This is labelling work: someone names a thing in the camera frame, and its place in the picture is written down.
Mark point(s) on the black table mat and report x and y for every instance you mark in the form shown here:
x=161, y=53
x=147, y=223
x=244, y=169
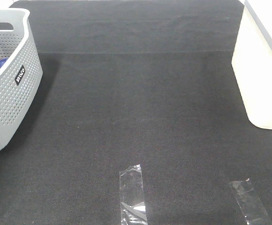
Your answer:
x=145, y=82

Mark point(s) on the middle clear tape strip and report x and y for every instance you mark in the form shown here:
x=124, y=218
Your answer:
x=132, y=203

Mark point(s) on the clear tape strip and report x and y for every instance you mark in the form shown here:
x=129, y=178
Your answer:
x=249, y=203
x=132, y=203

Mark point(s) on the right clear tape strip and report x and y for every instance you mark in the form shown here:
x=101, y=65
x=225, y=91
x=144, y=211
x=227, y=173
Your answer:
x=249, y=203

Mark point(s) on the grey perforated laundry basket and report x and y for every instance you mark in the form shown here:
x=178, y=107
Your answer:
x=21, y=74

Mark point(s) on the white plastic basket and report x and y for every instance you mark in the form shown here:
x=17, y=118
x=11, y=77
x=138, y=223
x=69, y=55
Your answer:
x=252, y=61

